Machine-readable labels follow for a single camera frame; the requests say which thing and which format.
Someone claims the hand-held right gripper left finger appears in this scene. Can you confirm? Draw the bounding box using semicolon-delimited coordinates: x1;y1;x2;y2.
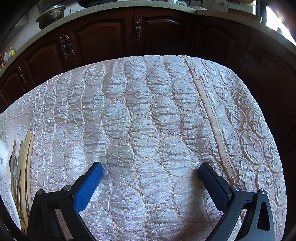
27;162;104;241

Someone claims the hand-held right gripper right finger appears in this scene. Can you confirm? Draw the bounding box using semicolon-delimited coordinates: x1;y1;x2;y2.
198;162;275;241

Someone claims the light wooden chopstick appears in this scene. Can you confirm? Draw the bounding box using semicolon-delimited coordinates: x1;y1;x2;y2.
16;140;24;197
25;135;35;223
20;128;31;232

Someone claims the metal spoon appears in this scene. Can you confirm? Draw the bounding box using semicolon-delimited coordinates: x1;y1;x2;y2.
9;155;20;204

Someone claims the white spoon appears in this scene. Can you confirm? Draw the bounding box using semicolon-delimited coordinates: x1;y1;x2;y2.
1;184;22;232

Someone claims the quilted pink tablecloth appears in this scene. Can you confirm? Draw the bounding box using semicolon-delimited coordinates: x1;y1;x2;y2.
0;55;287;241

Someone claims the brown wooden base cabinet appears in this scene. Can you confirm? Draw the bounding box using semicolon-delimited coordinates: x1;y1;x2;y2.
0;7;296;176

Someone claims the stained metal cooking pot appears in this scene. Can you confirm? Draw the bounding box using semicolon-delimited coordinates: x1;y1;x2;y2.
36;5;67;30

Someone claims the wooden cutting board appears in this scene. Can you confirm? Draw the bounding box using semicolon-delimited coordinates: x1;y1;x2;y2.
228;8;263;23

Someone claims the grey stone countertop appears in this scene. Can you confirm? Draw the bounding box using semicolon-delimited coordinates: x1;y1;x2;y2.
0;0;296;75

